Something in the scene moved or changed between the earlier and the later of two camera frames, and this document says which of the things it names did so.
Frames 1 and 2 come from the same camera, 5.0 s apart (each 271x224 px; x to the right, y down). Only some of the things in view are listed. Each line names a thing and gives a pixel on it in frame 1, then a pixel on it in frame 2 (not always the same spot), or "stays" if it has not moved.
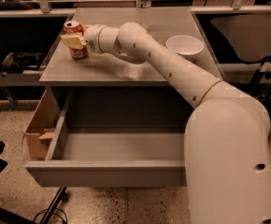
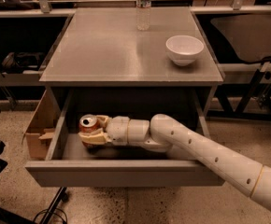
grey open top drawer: [116, 137] stays
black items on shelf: [27, 63] stays
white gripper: [91, 38] -> [117, 129]
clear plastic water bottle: [143, 7] stays
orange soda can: [75, 27] -> [87, 123]
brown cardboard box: [41, 126] stays
